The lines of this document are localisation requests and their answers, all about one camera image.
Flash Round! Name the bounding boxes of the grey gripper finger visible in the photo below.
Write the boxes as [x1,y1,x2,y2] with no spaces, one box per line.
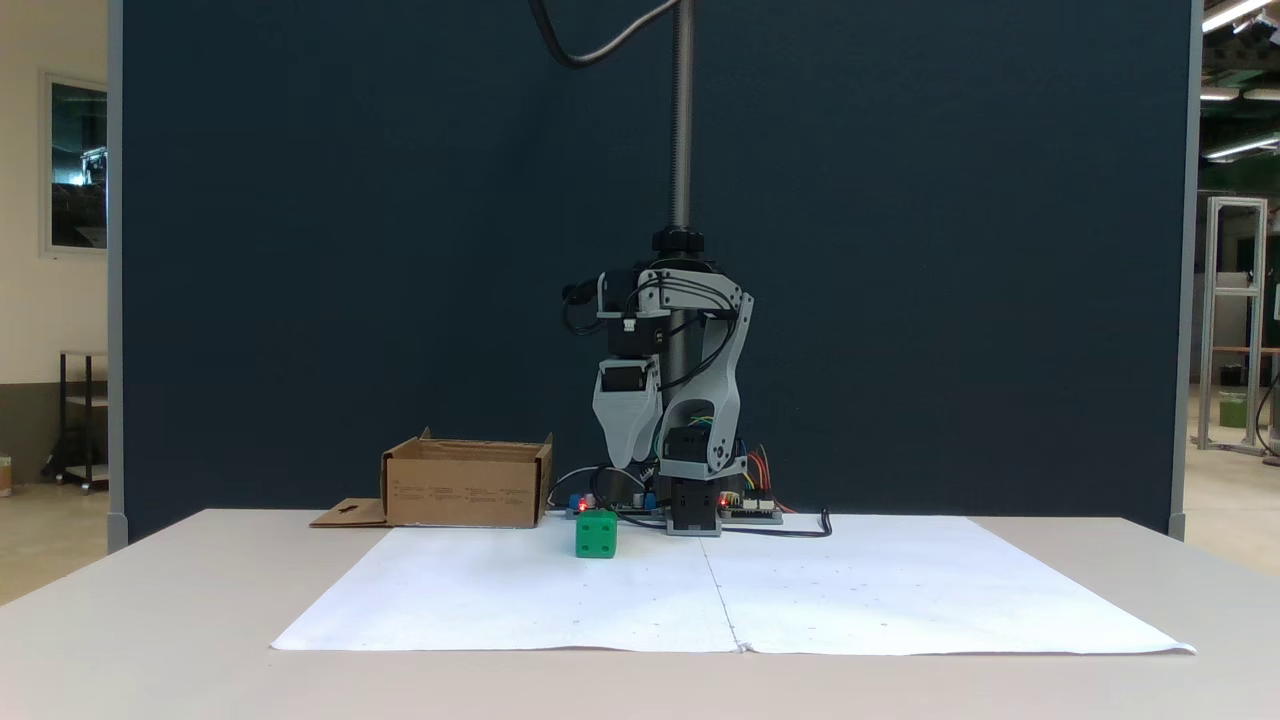
[591,394,663,472]

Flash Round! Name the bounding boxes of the green dice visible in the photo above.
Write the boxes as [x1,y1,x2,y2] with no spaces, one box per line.
[574,508,619,560]

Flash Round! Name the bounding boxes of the blue circuit board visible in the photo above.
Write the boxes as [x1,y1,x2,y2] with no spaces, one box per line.
[563,488,662,520]

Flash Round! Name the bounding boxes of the brown cardboard box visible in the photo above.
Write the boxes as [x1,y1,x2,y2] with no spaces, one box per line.
[309,427,555,530]

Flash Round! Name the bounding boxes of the white paper sheet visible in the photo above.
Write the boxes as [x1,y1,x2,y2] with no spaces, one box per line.
[699,514,1198,657]
[270,526,743,654]

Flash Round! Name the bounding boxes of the threaded metal pole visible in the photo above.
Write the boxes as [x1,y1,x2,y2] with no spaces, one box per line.
[651,0,707,263]

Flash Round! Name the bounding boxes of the dark blue partition panel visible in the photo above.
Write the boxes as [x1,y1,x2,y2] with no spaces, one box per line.
[107,0,1203,553]

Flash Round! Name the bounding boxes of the black shelf cart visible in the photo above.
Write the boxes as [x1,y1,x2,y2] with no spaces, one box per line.
[42,349,110,494]

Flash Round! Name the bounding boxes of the fluorescent ceiling light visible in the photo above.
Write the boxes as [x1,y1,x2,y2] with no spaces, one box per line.
[1203,132,1280,163]
[1202,0,1280,34]

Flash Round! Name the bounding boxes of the thin black servo cable loop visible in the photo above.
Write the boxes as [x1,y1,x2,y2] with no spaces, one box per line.
[640,274,742,393]

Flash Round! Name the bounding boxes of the circuit board with coloured wires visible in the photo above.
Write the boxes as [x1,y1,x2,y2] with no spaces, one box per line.
[719,444,786,525]

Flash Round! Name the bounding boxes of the black hanging cable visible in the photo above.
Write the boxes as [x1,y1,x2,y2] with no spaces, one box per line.
[527,0,682,71]

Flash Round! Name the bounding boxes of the framed wall window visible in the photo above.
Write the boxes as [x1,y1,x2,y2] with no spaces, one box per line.
[41,71,109,258]

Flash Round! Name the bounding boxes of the aluminium profile frame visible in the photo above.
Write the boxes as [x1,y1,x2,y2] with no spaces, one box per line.
[1197,195,1272,457]

